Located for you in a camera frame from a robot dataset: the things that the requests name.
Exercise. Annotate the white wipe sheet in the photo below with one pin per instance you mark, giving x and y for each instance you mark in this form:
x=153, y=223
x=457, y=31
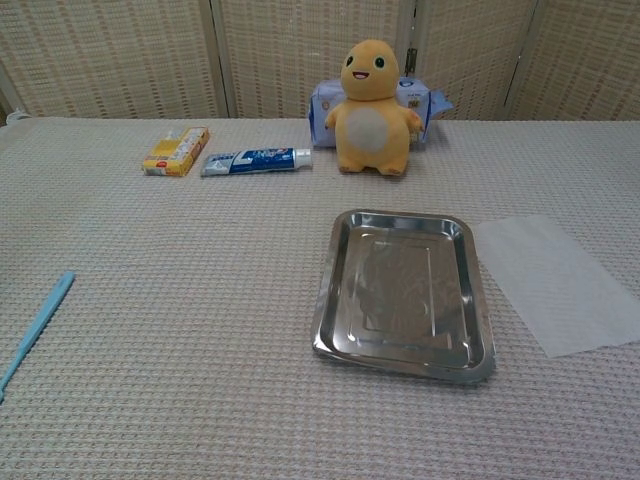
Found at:
x=555, y=285

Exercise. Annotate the beige woven folding screen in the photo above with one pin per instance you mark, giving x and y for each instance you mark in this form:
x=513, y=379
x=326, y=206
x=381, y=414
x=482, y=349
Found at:
x=125, y=55

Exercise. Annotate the beige woven tablecloth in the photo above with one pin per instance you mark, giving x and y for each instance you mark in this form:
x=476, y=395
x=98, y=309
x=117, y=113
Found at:
x=175, y=300

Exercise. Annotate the orange plush dinosaur toy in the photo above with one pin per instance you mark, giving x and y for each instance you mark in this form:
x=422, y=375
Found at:
x=372, y=100

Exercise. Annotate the light blue toothbrush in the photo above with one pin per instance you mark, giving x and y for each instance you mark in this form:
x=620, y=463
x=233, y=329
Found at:
x=37, y=327

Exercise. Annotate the lavender wet wipes pack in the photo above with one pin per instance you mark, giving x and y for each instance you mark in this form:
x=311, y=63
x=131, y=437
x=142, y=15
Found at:
x=419, y=97

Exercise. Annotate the yellow cardboard box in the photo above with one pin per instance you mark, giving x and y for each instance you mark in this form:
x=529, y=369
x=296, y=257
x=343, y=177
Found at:
x=175, y=152

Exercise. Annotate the stainless steel tray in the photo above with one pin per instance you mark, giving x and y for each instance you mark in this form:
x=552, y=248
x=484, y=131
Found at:
x=400, y=295

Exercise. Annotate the blue white toothpaste tube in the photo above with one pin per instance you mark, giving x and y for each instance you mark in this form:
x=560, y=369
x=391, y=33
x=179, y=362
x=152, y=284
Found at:
x=255, y=161

